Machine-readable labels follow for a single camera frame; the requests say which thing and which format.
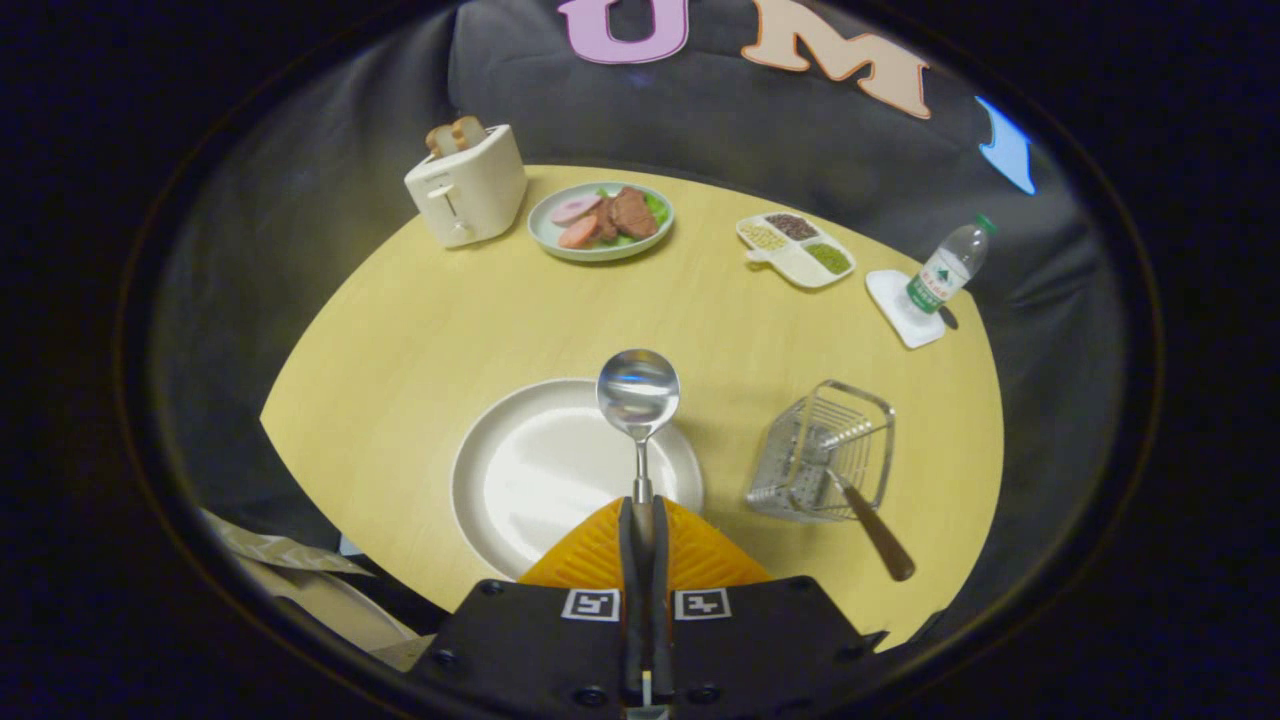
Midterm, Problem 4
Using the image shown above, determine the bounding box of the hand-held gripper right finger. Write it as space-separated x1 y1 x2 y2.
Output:
648 497 889 720

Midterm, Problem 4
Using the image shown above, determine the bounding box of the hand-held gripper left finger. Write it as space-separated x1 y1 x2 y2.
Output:
405 497 651 720

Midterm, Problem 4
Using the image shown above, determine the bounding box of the metal fork with wooden handle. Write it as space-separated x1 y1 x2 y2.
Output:
815 425 917 583

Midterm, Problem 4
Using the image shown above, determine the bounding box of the metal spoon with wooden handle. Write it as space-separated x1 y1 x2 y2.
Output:
596 348 681 546

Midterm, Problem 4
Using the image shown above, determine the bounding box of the beige round plate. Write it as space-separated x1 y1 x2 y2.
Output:
451 378 705 581

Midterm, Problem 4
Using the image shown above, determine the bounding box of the white square coaster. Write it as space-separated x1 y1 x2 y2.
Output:
865 268 947 350

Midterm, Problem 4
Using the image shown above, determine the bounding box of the white divided dish with grains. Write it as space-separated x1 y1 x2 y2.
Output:
736 211 857 290

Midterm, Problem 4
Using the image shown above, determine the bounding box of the pale green plate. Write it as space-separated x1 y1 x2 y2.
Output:
527 181 676 263

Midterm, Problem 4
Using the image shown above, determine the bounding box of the clear plastic water bottle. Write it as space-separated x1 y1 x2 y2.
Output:
906 213 999 315

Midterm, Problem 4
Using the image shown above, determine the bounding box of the brown meat slice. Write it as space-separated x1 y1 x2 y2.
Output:
608 186 659 241

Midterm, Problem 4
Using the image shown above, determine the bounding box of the white toaster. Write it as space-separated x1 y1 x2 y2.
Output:
404 124 528 249

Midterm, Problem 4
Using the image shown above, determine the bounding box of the black backdrop cloth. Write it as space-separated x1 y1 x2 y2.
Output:
150 0 1131 641

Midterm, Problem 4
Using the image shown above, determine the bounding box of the wire cutlery basket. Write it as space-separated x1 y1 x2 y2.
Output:
746 379 897 524

